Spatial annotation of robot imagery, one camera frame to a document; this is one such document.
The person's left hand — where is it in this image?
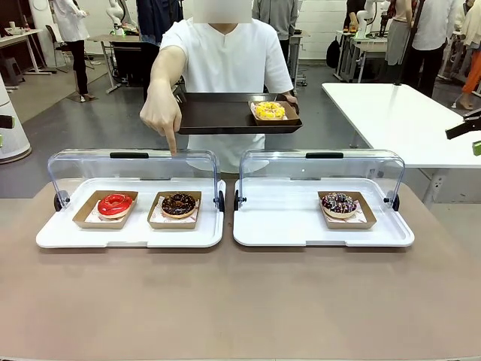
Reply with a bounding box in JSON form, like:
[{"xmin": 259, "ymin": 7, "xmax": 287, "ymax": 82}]
[{"xmin": 281, "ymin": 93, "xmax": 300, "ymax": 114}]

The bystander in dark clothes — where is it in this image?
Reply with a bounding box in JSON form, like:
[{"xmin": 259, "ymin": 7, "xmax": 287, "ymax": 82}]
[{"xmin": 135, "ymin": 0, "xmax": 185, "ymax": 47}]

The dark brown serving tray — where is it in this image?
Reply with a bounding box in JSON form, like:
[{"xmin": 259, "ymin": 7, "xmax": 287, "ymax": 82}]
[{"xmin": 176, "ymin": 92, "xmax": 304, "ymax": 136}]

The black backpack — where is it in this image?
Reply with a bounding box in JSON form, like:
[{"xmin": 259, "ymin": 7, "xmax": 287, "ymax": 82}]
[{"xmin": 325, "ymin": 36, "xmax": 341, "ymax": 70}]

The yellow glazed donut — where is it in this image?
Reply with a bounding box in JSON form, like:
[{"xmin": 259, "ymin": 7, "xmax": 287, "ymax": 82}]
[{"xmin": 255, "ymin": 101, "xmax": 286, "ymax": 121}]

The grey plastic stool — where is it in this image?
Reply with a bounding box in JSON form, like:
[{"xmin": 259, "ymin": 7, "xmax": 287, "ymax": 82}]
[{"xmin": 0, "ymin": 56, "xmax": 26, "ymax": 90}]

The person's white t-shirt torso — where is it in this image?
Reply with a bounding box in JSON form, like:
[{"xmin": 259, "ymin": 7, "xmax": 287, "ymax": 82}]
[{"xmin": 159, "ymin": 17, "xmax": 295, "ymax": 174}]

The white display tray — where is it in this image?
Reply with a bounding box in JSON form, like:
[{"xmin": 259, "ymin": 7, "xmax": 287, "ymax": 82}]
[
  {"xmin": 36, "ymin": 177, "xmax": 226, "ymax": 249},
  {"xmin": 232, "ymin": 177, "xmax": 416, "ymax": 248}
]

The white round pedestal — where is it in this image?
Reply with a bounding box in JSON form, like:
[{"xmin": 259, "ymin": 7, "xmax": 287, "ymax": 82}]
[{"xmin": 0, "ymin": 73, "xmax": 33, "ymax": 165}]

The bystander in grey dress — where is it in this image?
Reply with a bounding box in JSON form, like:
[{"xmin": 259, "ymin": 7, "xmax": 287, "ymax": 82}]
[{"xmin": 384, "ymin": 0, "xmax": 415, "ymax": 68}]

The chocolate glazed donut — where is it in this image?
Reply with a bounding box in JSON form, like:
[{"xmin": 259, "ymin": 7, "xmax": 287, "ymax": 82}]
[{"xmin": 161, "ymin": 193, "xmax": 198, "ymax": 220}]

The bystander in orange trousers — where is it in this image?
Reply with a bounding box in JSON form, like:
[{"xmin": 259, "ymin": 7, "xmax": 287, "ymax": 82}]
[{"xmin": 455, "ymin": 0, "xmax": 481, "ymax": 111}]

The white background workbench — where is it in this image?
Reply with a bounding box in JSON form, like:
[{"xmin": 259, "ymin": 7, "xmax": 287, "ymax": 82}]
[{"xmin": 335, "ymin": 29, "xmax": 391, "ymax": 84}]

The bystander in white shirt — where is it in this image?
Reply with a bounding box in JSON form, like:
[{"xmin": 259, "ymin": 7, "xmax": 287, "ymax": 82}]
[{"xmin": 402, "ymin": 0, "xmax": 458, "ymax": 99}]

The clear hinged tray lid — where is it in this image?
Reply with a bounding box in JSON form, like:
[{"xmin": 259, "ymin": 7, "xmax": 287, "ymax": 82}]
[
  {"xmin": 233, "ymin": 149, "xmax": 407, "ymax": 212},
  {"xmin": 47, "ymin": 149, "xmax": 225, "ymax": 214}
]

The brown cardboard donut box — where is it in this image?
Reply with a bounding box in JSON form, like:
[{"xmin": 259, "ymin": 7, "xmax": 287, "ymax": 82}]
[
  {"xmin": 147, "ymin": 190, "xmax": 203, "ymax": 231},
  {"xmin": 317, "ymin": 190, "xmax": 378, "ymax": 231},
  {"xmin": 72, "ymin": 190, "xmax": 139, "ymax": 230},
  {"xmin": 248, "ymin": 100, "xmax": 301, "ymax": 126}
]

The chocolate donut with coloured sprinkles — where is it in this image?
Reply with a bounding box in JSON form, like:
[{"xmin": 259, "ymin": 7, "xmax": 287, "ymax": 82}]
[{"xmin": 320, "ymin": 192, "xmax": 358, "ymax": 220}]

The grey background desk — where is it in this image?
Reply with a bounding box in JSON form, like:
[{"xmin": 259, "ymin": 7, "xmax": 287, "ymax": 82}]
[{"xmin": 86, "ymin": 33, "xmax": 143, "ymax": 95}]

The white background table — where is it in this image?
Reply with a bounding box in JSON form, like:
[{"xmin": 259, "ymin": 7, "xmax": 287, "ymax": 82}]
[{"xmin": 0, "ymin": 26, "xmax": 53, "ymax": 77}]

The white side table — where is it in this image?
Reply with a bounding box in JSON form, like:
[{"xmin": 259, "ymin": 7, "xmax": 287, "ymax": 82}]
[{"xmin": 321, "ymin": 82, "xmax": 481, "ymax": 204}]

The person's right hand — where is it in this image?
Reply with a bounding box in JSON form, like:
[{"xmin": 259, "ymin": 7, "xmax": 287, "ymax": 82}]
[{"xmin": 139, "ymin": 80, "xmax": 183, "ymax": 157}]

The red glazed donut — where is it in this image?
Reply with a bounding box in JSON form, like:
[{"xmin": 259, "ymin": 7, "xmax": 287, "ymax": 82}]
[{"xmin": 97, "ymin": 193, "xmax": 134, "ymax": 220}]

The bystander in white coat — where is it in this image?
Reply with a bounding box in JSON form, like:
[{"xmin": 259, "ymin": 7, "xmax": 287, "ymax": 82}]
[{"xmin": 50, "ymin": 0, "xmax": 92, "ymax": 103}]

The person's right forearm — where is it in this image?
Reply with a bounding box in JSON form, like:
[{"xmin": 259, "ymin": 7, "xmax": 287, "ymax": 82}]
[{"xmin": 148, "ymin": 46, "xmax": 188, "ymax": 93}]

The dark metal-frame chair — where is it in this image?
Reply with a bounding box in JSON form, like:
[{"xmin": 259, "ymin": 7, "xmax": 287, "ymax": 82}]
[{"xmin": 44, "ymin": 24, "xmax": 73, "ymax": 74}]

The bystander in grey shirt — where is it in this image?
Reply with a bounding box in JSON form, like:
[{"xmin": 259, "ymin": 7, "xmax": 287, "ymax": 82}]
[{"xmin": 251, "ymin": 0, "xmax": 300, "ymax": 65}]

